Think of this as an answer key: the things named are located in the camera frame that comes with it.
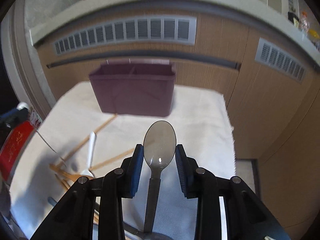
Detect wooden spoon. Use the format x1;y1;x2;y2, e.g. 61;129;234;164
49;164;79;182

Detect orange cap plastic bottle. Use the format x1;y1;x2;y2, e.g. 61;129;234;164
299;11;310;35

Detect white plastic spoon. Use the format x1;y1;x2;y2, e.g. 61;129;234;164
80;132;97;178

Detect dark sauce bottle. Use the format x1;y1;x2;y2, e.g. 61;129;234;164
287;7;299;28

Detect small grey vent grille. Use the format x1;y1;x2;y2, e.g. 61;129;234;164
255;38;306;82

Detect maroon plastic utensil holder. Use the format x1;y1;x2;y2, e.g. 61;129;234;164
89;61;176;117

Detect cream table cloth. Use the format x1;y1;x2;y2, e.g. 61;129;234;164
10;82;235;239

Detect wooden chopstick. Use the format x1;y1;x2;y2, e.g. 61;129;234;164
56;114;117;168
91;148;135;171

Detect yellow lid jar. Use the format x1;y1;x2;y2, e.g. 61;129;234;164
308;29;320;50

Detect long grey vent grille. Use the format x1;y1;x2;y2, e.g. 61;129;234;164
53;15;197;56

